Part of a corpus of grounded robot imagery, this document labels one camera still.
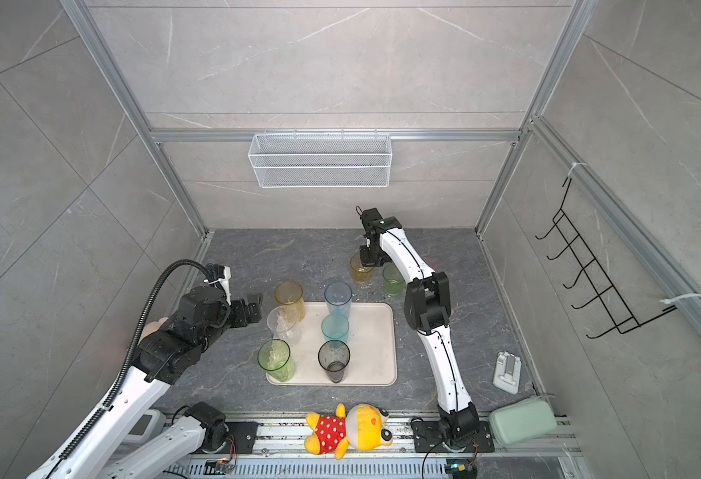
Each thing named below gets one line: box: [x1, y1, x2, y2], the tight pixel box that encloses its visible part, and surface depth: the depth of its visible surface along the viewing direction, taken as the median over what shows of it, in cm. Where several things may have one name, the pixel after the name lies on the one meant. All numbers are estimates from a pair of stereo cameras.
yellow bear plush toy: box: [304, 403, 394, 461], surface depth 70 cm
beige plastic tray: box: [288, 301, 398, 387], surface depth 92 cm
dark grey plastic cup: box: [317, 339, 351, 385], surface depth 78 cm
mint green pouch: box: [488, 396, 559, 447], surface depth 76 cm
